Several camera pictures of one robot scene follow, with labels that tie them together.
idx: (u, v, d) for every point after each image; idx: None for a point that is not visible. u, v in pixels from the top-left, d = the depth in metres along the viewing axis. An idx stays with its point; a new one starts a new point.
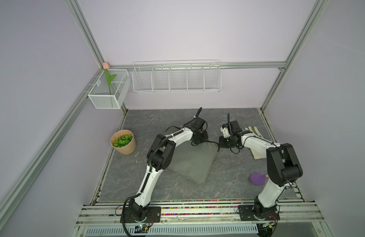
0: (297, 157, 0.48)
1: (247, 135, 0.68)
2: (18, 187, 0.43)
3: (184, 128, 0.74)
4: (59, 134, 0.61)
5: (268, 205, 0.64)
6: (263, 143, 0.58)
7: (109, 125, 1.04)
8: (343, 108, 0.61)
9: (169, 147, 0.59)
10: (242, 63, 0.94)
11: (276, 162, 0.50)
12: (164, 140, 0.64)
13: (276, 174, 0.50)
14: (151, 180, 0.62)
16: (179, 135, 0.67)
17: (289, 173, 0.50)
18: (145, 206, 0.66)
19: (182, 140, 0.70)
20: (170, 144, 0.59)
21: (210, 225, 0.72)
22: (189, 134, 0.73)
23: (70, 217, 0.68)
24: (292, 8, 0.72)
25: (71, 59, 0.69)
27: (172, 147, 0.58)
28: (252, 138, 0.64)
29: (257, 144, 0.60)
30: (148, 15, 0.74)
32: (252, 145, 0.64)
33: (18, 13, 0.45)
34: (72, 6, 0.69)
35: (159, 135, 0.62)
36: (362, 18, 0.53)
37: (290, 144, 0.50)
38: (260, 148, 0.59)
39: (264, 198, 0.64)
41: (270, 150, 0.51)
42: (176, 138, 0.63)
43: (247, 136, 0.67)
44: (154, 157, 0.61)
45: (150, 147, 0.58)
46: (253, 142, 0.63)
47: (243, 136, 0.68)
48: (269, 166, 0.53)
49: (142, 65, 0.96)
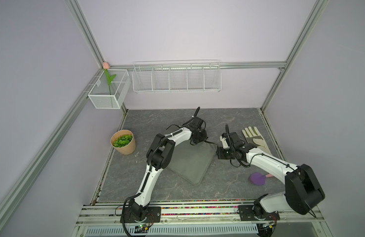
0: (317, 180, 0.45)
1: (253, 152, 0.61)
2: (18, 187, 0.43)
3: (183, 128, 0.75)
4: (60, 134, 0.61)
5: (270, 211, 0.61)
6: (276, 167, 0.50)
7: (109, 125, 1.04)
8: (343, 108, 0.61)
9: (169, 146, 0.59)
10: (242, 63, 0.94)
11: (301, 194, 0.43)
12: (163, 140, 0.65)
13: (297, 202, 0.45)
14: (151, 181, 0.63)
16: (179, 134, 0.68)
17: (312, 200, 0.44)
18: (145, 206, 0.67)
19: (182, 139, 0.71)
20: (170, 144, 0.59)
21: (210, 225, 0.72)
22: (186, 134, 0.72)
23: (70, 217, 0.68)
24: (292, 8, 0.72)
25: (71, 59, 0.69)
27: (171, 146, 0.59)
28: (261, 158, 0.56)
29: (269, 166, 0.53)
30: (148, 15, 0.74)
32: (260, 164, 0.57)
33: (18, 13, 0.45)
34: (72, 6, 0.70)
35: (158, 134, 0.62)
36: (362, 18, 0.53)
37: (308, 167, 0.47)
38: (275, 171, 0.51)
39: (267, 205, 0.63)
41: (289, 177, 0.45)
42: (176, 138, 0.63)
43: (254, 154, 0.59)
44: (154, 156, 0.61)
45: (149, 147, 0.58)
46: (264, 163, 0.55)
47: (249, 153, 0.61)
48: (288, 192, 0.47)
49: (142, 65, 0.95)
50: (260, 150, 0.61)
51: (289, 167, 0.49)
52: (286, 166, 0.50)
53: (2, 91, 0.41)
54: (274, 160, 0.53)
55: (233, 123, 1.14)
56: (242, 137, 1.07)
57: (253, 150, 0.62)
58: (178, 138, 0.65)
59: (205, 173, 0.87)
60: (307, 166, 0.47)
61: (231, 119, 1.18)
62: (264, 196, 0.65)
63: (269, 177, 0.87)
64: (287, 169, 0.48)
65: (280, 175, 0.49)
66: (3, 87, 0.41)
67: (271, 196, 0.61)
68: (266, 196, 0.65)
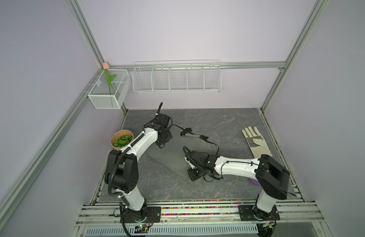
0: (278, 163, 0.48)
1: (219, 164, 0.60)
2: (18, 188, 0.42)
3: (145, 130, 0.60)
4: (60, 134, 0.61)
5: (270, 210, 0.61)
6: (244, 169, 0.52)
7: (109, 125, 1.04)
8: (342, 108, 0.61)
9: (129, 163, 0.45)
10: (242, 62, 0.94)
11: (273, 183, 0.46)
12: (121, 157, 0.50)
13: (276, 192, 0.46)
14: (130, 198, 0.55)
16: (141, 140, 0.55)
17: (285, 183, 0.48)
18: (141, 206, 0.65)
19: (147, 144, 0.57)
20: (130, 160, 0.45)
21: (210, 225, 0.72)
22: (148, 139, 0.57)
23: (70, 217, 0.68)
24: (292, 8, 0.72)
25: (71, 59, 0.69)
27: (131, 163, 0.45)
28: (229, 166, 0.56)
29: (238, 170, 0.54)
30: (149, 14, 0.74)
32: (230, 172, 0.57)
33: (18, 13, 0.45)
34: (72, 5, 0.69)
35: (111, 151, 0.48)
36: (363, 18, 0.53)
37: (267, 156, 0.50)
38: (243, 173, 0.53)
39: (264, 205, 0.62)
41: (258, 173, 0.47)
42: (136, 150, 0.50)
43: (222, 166, 0.59)
44: (115, 179, 0.47)
45: (106, 171, 0.47)
46: (231, 170, 0.56)
47: (217, 167, 0.60)
48: (265, 188, 0.48)
49: (142, 65, 0.96)
50: (224, 159, 0.61)
51: (254, 163, 0.51)
52: (251, 164, 0.51)
53: (2, 91, 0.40)
54: (237, 163, 0.55)
55: (233, 123, 1.14)
56: (242, 137, 1.07)
57: (218, 160, 0.62)
58: (140, 147, 0.53)
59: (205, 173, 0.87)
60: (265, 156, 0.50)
61: (231, 119, 1.18)
62: (258, 198, 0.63)
63: None
64: (253, 168, 0.50)
65: (250, 175, 0.51)
66: (3, 87, 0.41)
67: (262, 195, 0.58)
68: (258, 196, 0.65)
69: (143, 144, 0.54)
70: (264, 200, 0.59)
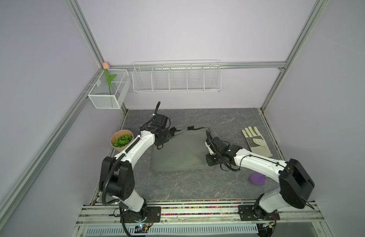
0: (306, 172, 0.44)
1: (240, 155, 0.59)
2: (17, 189, 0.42)
3: (141, 135, 0.57)
4: (60, 134, 0.61)
5: (271, 211, 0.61)
6: (267, 167, 0.50)
7: (109, 125, 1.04)
8: (342, 108, 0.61)
9: (124, 171, 0.44)
10: (242, 63, 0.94)
11: (296, 189, 0.44)
12: (115, 164, 0.48)
13: (295, 199, 0.45)
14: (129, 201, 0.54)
16: (137, 146, 0.52)
17: (307, 193, 0.45)
18: (138, 209, 0.63)
19: (142, 149, 0.55)
20: (125, 168, 0.44)
21: (210, 225, 0.72)
22: (144, 143, 0.55)
23: (71, 217, 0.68)
24: (292, 8, 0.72)
25: (71, 59, 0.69)
27: (126, 171, 0.44)
28: (250, 159, 0.56)
29: (259, 166, 0.52)
30: (149, 14, 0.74)
32: (250, 166, 0.56)
33: (17, 12, 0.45)
34: (72, 5, 0.69)
35: (106, 158, 0.45)
36: (363, 18, 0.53)
37: (296, 160, 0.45)
38: (264, 170, 0.51)
39: (266, 204, 0.63)
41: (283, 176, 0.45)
42: (131, 157, 0.48)
43: (243, 157, 0.58)
44: (111, 186, 0.45)
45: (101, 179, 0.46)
46: (252, 164, 0.55)
47: (237, 157, 0.59)
48: (283, 191, 0.47)
49: (142, 65, 0.96)
50: (247, 152, 0.59)
51: (279, 164, 0.49)
52: (276, 164, 0.49)
53: (2, 91, 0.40)
54: (263, 159, 0.53)
55: (233, 123, 1.14)
56: (242, 137, 1.07)
57: (240, 151, 0.61)
58: (135, 153, 0.50)
59: (205, 174, 0.87)
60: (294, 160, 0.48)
61: (231, 119, 1.18)
62: (260, 197, 0.68)
63: (268, 177, 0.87)
64: (277, 168, 0.48)
65: (272, 175, 0.49)
66: (3, 87, 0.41)
67: (268, 196, 0.60)
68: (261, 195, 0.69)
69: (139, 149, 0.52)
70: (270, 201, 0.59)
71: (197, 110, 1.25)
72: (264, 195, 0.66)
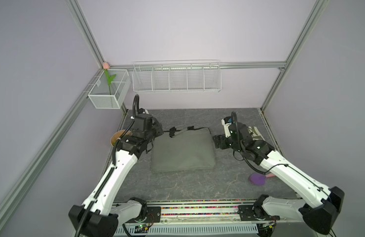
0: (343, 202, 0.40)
1: (275, 161, 0.48)
2: (18, 188, 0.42)
3: (115, 160, 0.45)
4: (59, 134, 0.61)
5: (272, 214, 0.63)
6: (307, 189, 0.43)
7: (109, 125, 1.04)
8: (343, 108, 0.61)
9: (95, 226, 0.36)
10: (242, 63, 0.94)
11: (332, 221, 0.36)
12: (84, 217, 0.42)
13: (320, 226, 0.43)
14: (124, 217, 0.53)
16: (111, 182, 0.42)
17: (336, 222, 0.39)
18: (135, 216, 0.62)
19: (120, 179, 0.44)
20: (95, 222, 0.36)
21: (210, 225, 0.72)
22: (120, 174, 0.44)
23: (70, 217, 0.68)
24: (292, 8, 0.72)
25: (71, 59, 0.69)
27: (98, 224, 0.36)
28: (286, 171, 0.46)
29: (295, 182, 0.45)
30: (149, 14, 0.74)
32: (282, 176, 0.48)
33: (17, 12, 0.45)
34: (72, 6, 0.69)
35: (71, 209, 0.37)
36: (363, 18, 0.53)
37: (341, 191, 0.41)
38: (300, 188, 0.44)
39: (270, 208, 0.62)
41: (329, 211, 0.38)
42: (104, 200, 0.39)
43: (278, 165, 0.48)
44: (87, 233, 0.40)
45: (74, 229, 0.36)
46: (286, 176, 0.46)
47: (269, 161, 0.49)
48: (313, 217, 0.43)
49: (142, 65, 0.96)
50: (282, 159, 0.49)
51: (322, 190, 0.42)
52: (318, 189, 0.42)
53: (2, 91, 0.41)
54: (304, 178, 0.44)
55: None
56: None
57: (271, 155, 0.50)
58: (109, 192, 0.41)
59: (205, 174, 0.87)
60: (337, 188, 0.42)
61: None
62: (264, 200, 0.66)
63: (269, 177, 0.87)
64: (320, 194, 0.41)
65: (308, 197, 0.43)
66: (3, 87, 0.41)
67: (278, 204, 0.58)
68: (266, 199, 0.66)
69: (115, 184, 0.43)
70: (278, 209, 0.58)
71: (197, 110, 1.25)
72: (269, 200, 0.64)
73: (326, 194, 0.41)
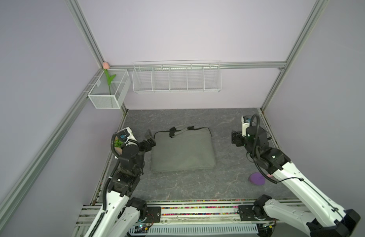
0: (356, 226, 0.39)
1: (290, 175, 0.47)
2: (18, 188, 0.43)
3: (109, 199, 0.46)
4: (59, 134, 0.61)
5: (272, 216, 0.63)
6: (320, 207, 0.41)
7: (109, 125, 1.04)
8: (342, 108, 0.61)
9: None
10: (243, 63, 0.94)
11: None
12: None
13: None
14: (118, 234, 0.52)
16: (98, 228, 0.42)
17: None
18: (136, 220, 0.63)
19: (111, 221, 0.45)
20: None
21: (210, 225, 0.72)
22: (109, 220, 0.44)
23: (71, 217, 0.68)
24: (293, 8, 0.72)
25: (71, 59, 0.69)
27: None
28: (300, 185, 0.45)
29: (308, 198, 0.44)
30: (149, 14, 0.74)
32: (294, 189, 0.47)
33: (17, 13, 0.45)
34: (72, 5, 0.69)
35: None
36: (362, 18, 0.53)
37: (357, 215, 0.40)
38: (313, 205, 0.43)
39: (271, 211, 0.62)
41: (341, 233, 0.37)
42: None
43: (293, 179, 0.46)
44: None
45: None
46: (298, 189, 0.45)
47: (282, 173, 0.47)
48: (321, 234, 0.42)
49: (142, 65, 0.95)
50: (298, 173, 0.47)
51: (337, 211, 0.40)
52: (333, 210, 0.41)
53: (2, 91, 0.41)
54: (317, 195, 0.43)
55: (233, 123, 1.14)
56: None
57: (287, 167, 0.48)
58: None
59: (205, 174, 0.87)
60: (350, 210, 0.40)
61: (231, 119, 1.18)
62: (266, 202, 0.65)
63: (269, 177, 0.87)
64: (334, 215, 0.40)
65: (320, 215, 0.42)
66: (3, 87, 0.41)
67: (283, 211, 0.57)
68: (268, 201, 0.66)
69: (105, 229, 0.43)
70: (282, 215, 0.57)
71: (197, 110, 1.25)
72: (273, 202, 0.64)
73: (341, 216, 0.40)
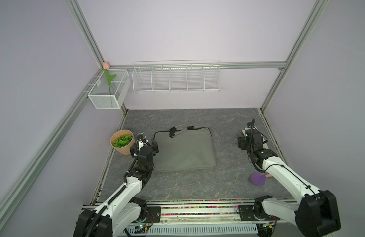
0: (338, 210, 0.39)
1: (273, 162, 0.56)
2: (18, 187, 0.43)
3: (127, 180, 0.56)
4: (59, 134, 0.61)
5: (269, 213, 0.63)
6: (294, 184, 0.47)
7: (109, 125, 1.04)
8: (343, 108, 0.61)
9: (102, 228, 0.39)
10: (242, 62, 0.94)
11: (313, 217, 0.40)
12: (95, 217, 0.42)
13: (309, 227, 0.42)
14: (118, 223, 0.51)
16: (121, 196, 0.50)
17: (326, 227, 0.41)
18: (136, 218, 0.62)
19: (127, 199, 0.52)
20: (105, 224, 0.40)
21: (210, 225, 0.72)
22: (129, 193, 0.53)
23: (70, 217, 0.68)
24: (292, 8, 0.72)
25: (71, 59, 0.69)
27: (106, 228, 0.39)
28: (279, 170, 0.53)
29: (285, 179, 0.50)
30: (149, 14, 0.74)
32: (275, 175, 0.54)
33: (18, 13, 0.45)
34: (72, 5, 0.69)
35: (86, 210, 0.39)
36: (362, 18, 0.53)
37: (331, 193, 0.42)
38: (290, 185, 0.48)
39: (269, 206, 0.62)
41: (306, 199, 0.42)
42: (113, 209, 0.45)
43: (273, 165, 0.55)
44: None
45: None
46: (278, 172, 0.53)
47: (268, 162, 0.57)
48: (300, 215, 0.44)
49: (142, 65, 0.95)
50: (280, 161, 0.56)
51: (310, 188, 0.45)
52: (306, 186, 0.46)
53: (2, 91, 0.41)
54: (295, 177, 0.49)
55: (233, 123, 1.14)
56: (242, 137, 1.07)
57: (272, 158, 0.57)
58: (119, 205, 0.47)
59: (205, 174, 0.87)
60: (329, 192, 0.43)
61: (231, 119, 1.18)
62: (266, 199, 0.66)
63: (269, 177, 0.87)
64: (306, 190, 0.44)
65: (296, 193, 0.46)
66: (3, 87, 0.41)
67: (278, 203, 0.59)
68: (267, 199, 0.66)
69: (123, 200, 0.49)
70: (277, 208, 0.57)
71: (197, 110, 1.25)
72: (271, 199, 0.64)
73: (313, 191, 0.44)
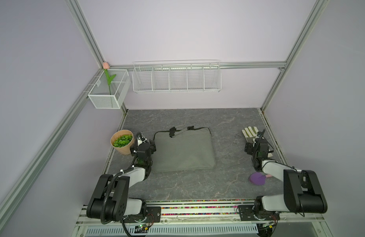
0: (320, 186, 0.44)
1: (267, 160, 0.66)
2: (18, 187, 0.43)
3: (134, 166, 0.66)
4: (60, 133, 0.61)
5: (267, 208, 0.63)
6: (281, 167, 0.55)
7: (109, 125, 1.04)
8: (343, 108, 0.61)
9: (123, 182, 0.45)
10: (242, 63, 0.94)
11: (293, 184, 0.46)
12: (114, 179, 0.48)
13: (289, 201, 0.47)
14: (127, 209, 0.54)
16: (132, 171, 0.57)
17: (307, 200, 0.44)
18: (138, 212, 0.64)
19: (135, 178, 0.57)
20: (124, 179, 0.46)
21: (210, 225, 0.72)
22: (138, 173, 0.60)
23: (71, 217, 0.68)
24: (292, 8, 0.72)
25: (72, 59, 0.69)
27: (125, 182, 0.45)
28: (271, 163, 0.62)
29: (275, 168, 0.58)
30: (149, 14, 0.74)
32: (269, 170, 0.62)
33: (18, 13, 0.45)
34: (72, 6, 0.69)
35: (103, 175, 0.47)
36: (362, 18, 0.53)
37: (313, 172, 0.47)
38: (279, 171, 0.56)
39: (267, 201, 0.64)
41: (287, 170, 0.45)
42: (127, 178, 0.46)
43: (267, 161, 0.65)
44: (96, 207, 0.42)
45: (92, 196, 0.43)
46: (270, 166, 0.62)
47: (264, 161, 0.66)
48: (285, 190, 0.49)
49: (142, 65, 0.95)
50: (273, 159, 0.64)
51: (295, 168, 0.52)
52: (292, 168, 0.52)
53: (2, 92, 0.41)
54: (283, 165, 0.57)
55: (233, 123, 1.14)
56: (242, 137, 1.07)
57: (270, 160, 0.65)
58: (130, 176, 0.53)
59: (205, 174, 0.87)
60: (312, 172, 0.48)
61: (231, 119, 1.18)
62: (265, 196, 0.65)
63: (269, 177, 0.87)
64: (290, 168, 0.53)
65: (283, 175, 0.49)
66: (2, 87, 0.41)
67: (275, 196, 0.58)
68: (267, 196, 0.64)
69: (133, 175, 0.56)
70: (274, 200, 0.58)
71: (197, 110, 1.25)
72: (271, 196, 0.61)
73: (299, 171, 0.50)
